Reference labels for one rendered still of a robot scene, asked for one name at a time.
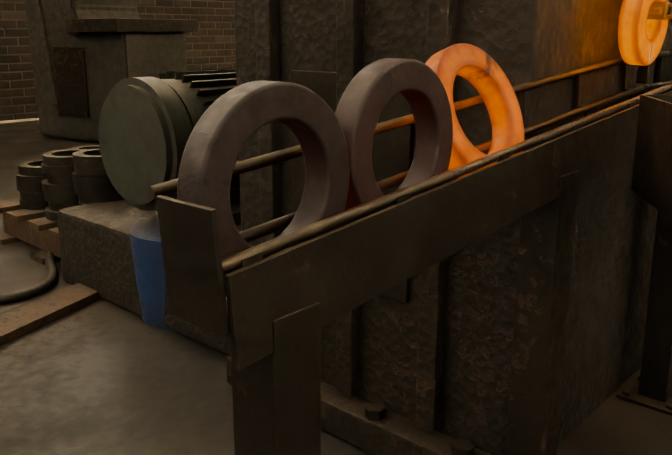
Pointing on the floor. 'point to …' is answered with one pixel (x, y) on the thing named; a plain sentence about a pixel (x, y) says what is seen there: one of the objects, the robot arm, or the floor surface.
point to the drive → (92, 265)
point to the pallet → (54, 196)
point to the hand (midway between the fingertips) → (646, 10)
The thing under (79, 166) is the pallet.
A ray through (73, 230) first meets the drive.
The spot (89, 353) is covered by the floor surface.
